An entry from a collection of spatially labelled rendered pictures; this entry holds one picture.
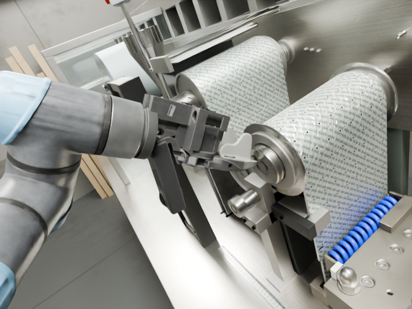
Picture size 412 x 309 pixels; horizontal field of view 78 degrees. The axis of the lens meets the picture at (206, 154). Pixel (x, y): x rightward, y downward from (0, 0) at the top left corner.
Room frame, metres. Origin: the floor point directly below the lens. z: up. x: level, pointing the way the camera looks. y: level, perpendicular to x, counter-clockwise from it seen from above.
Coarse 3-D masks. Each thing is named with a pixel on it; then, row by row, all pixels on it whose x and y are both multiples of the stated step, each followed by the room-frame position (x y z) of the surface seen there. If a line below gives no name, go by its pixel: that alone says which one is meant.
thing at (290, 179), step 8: (360, 72) 0.45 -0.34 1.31; (376, 80) 0.43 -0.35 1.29; (256, 136) 0.38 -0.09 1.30; (264, 136) 0.36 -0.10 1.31; (272, 144) 0.35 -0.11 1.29; (280, 152) 0.34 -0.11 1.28; (288, 160) 0.32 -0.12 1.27; (288, 168) 0.33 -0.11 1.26; (288, 176) 0.33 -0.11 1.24; (296, 176) 0.32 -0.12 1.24; (280, 184) 0.36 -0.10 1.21; (288, 184) 0.34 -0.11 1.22
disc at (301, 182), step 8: (248, 128) 0.41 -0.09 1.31; (256, 128) 0.39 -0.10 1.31; (264, 128) 0.37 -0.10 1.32; (272, 128) 0.35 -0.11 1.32; (272, 136) 0.35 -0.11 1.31; (280, 136) 0.34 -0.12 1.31; (256, 144) 0.40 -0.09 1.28; (280, 144) 0.34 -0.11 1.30; (288, 144) 0.32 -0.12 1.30; (288, 152) 0.33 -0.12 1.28; (296, 152) 0.31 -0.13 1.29; (296, 160) 0.31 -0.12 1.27; (296, 168) 0.32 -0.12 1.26; (304, 168) 0.31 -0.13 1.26; (304, 176) 0.31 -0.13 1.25; (296, 184) 0.32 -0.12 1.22; (304, 184) 0.31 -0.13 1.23; (280, 192) 0.37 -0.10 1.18; (288, 192) 0.35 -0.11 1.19; (296, 192) 0.33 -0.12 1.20
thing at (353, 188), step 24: (384, 144) 0.40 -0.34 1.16; (336, 168) 0.34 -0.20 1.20; (360, 168) 0.37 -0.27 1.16; (384, 168) 0.40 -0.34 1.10; (312, 192) 0.32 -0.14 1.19; (336, 192) 0.34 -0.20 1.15; (360, 192) 0.37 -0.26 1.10; (384, 192) 0.40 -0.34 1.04; (336, 216) 0.34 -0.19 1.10; (360, 216) 0.36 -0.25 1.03; (336, 240) 0.34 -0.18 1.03
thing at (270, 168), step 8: (264, 144) 0.37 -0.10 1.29; (256, 152) 0.37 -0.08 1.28; (264, 152) 0.35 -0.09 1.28; (272, 152) 0.35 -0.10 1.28; (256, 160) 0.38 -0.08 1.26; (264, 160) 0.35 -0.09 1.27; (272, 160) 0.34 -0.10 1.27; (280, 160) 0.34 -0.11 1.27; (256, 168) 0.38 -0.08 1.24; (264, 168) 0.36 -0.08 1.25; (272, 168) 0.34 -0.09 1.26; (280, 168) 0.34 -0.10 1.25; (264, 176) 0.37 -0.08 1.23; (272, 176) 0.35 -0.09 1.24; (280, 176) 0.33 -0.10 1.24; (272, 184) 0.35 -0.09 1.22
